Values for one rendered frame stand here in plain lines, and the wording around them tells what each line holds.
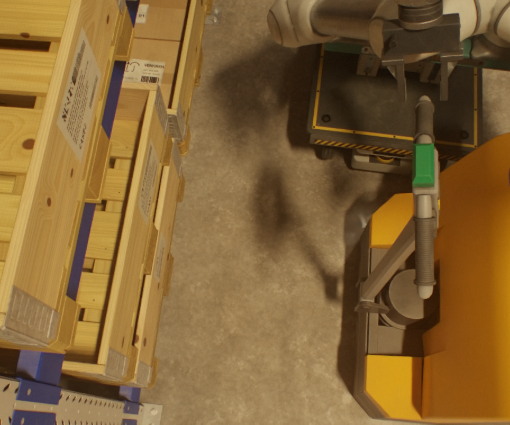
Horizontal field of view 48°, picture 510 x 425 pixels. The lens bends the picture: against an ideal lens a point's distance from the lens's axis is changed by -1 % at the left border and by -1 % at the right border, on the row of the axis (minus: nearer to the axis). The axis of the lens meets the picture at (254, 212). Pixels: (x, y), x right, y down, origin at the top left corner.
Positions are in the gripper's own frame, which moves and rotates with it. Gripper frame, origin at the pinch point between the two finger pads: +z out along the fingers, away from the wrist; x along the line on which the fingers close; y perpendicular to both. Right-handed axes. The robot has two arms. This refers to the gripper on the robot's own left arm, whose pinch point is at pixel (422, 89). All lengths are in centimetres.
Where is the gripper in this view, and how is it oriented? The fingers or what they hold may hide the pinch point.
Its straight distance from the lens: 115.5
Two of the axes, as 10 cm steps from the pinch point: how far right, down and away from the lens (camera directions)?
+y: -2.3, 6.3, -7.4
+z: 2.0, 7.7, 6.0
